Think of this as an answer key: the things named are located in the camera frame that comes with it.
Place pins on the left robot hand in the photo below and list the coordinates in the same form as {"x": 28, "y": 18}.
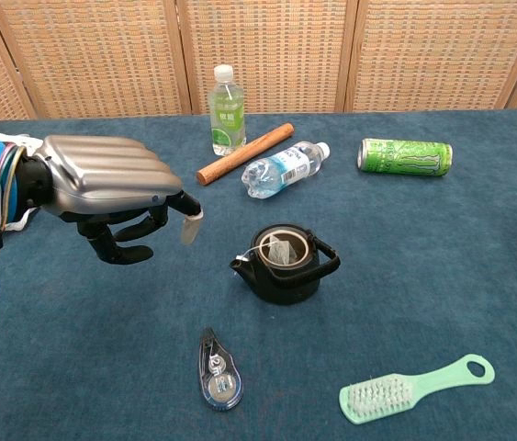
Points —
{"x": 102, "y": 174}

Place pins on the tea bag with green tag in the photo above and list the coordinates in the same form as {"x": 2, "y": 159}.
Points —
{"x": 283, "y": 252}

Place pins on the black teapot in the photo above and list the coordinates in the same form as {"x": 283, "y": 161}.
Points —
{"x": 285, "y": 287}

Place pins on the brown wooden stick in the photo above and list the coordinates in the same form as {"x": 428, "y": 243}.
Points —
{"x": 221, "y": 169}

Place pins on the green label drink bottle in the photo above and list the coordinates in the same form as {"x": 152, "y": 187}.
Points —
{"x": 227, "y": 124}

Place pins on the blue label water bottle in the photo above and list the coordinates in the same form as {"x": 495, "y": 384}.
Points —
{"x": 281, "y": 167}

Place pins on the woven rattan folding screen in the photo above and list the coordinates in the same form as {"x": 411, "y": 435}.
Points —
{"x": 262, "y": 46}

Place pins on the correction tape dispenser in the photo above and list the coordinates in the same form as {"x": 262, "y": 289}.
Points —
{"x": 219, "y": 386}

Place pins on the green energy drink can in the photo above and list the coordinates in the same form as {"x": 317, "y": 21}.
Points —
{"x": 405, "y": 158}

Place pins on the blue carpet table cover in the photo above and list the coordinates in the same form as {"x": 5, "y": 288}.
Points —
{"x": 400, "y": 298}

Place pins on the mint green brush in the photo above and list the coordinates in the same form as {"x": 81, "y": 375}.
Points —
{"x": 377, "y": 399}

